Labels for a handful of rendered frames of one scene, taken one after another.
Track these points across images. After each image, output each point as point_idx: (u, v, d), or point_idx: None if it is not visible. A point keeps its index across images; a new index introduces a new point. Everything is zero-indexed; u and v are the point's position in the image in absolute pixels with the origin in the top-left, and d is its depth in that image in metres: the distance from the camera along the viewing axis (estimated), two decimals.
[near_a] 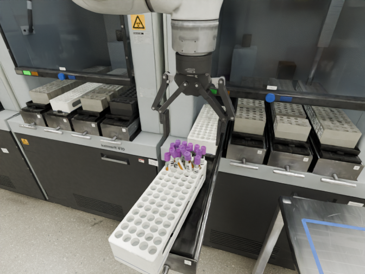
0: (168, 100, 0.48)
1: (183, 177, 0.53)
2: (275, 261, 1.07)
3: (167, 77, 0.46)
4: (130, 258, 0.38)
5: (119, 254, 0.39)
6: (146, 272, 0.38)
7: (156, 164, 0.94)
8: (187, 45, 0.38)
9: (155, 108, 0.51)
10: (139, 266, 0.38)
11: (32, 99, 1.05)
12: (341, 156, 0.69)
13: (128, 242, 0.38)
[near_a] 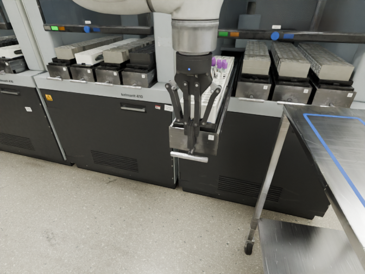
0: (200, 106, 0.50)
1: (214, 80, 0.71)
2: (277, 204, 1.17)
3: (216, 86, 0.46)
4: None
5: None
6: (207, 122, 0.56)
7: (171, 110, 1.04)
8: None
9: None
10: (202, 118, 0.56)
11: (57, 56, 1.16)
12: (337, 86, 0.80)
13: (194, 101, 0.55)
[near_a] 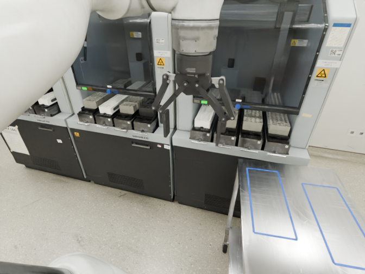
0: (168, 99, 0.49)
1: (209, 107, 1.47)
2: None
3: (167, 76, 0.46)
4: (201, 124, 1.31)
5: (197, 124, 1.32)
6: (206, 128, 1.32)
7: (169, 148, 1.45)
8: (188, 44, 0.38)
9: (155, 107, 0.51)
10: (204, 126, 1.32)
11: (84, 105, 1.56)
12: (278, 140, 1.20)
13: (200, 119, 1.31)
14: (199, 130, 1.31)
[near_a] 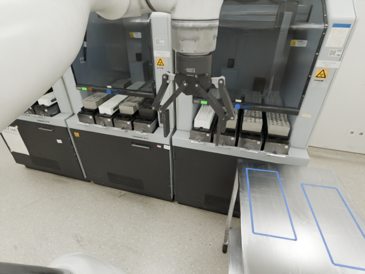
0: (168, 100, 0.49)
1: (209, 107, 1.47)
2: None
3: (167, 77, 0.46)
4: (201, 124, 1.31)
5: (197, 124, 1.32)
6: None
7: (169, 148, 1.45)
8: (187, 44, 0.38)
9: (155, 108, 0.51)
10: (204, 126, 1.32)
11: (84, 105, 1.56)
12: (278, 141, 1.20)
13: (200, 119, 1.32)
14: (199, 130, 1.31)
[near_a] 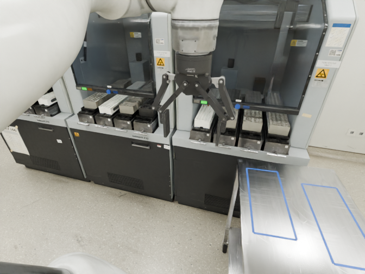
0: (168, 100, 0.49)
1: (209, 107, 1.47)
2: None
3: (167, 77, 0.46)
4: (201, 124, 1.31)
5: (197, 124, 1.32)
6: (206, 128, 1.32)
7: (169, 148, 1.45)
8: (187, 44, 0.38)
9: (155, 108, 0.51)
10: (204, 126, 1.32)
11: (84, 105, 1.56)
12: (278, 140, 1.20)
13: (200, 119, 1.32)
14: (199, 130, 1.31)
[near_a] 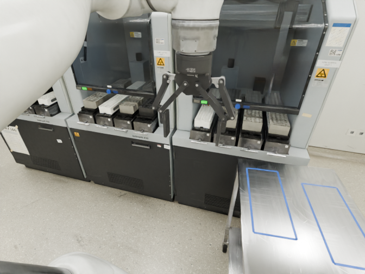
0: (168, 99, 0.49)
1: (209, 107, 1.47)
2: None
3: (167, 76, 0.46)
4: (201, 124, 1.31)
5: (197, 124, 1.32)
6: (206, 128, 1.32)
7: (169, 148, 1.45)
8: (188, 44, 0.38)
9: (155, 107, 0.51)
10: (204, 126, 1.32)
11: (84, 105, 1.56)
12: (278, 140, 1.20)
13: (200, 119, 1.32)
14: (199, 130, 1.31)
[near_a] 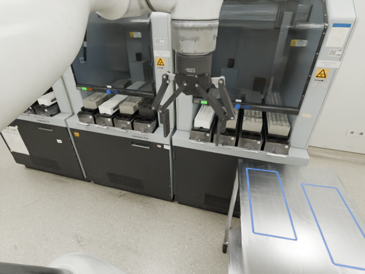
0: (168, 100, 0.49)
1: (209, 107, 1.47)
2: None
3: (167, 77, 0.46)
4: (201, 124, 1.31)
5: (197, 124, 1.32)
6: (206, 128, 1.32)
7: (169, 148, 1.45)
8: (187, 44, 0.38)
9: (155, 108, 0.51)
10: (204, 126, 1.32)
11: (84, 105, 1.56)
12: (278, 140, 1.20)
13: (200, 119, 1.31)
14: (199, 130, 1.31)
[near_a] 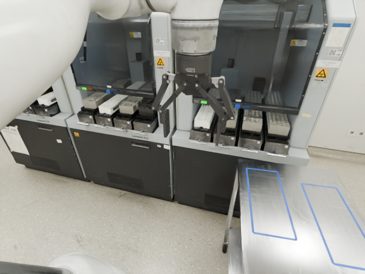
0: (168, 100, 0.49)
1: (209, 107, 1.47)
2: None
3: (167, 77, 0.46)
4: (201, 124, 1.31)
5: (197, 124, 1.32)
6: (206, 128, 1.32)
7: (169, 148, 1.45)
8: (187, 44, 0.38)
9: (155, 108, 0.51)
10: (204, 126, 1.32)
11: (84, 105, 1.56)
12: (278, 140, 1.20)
13: (200, 119, 1.31)
14: (199, 130, 1.31)
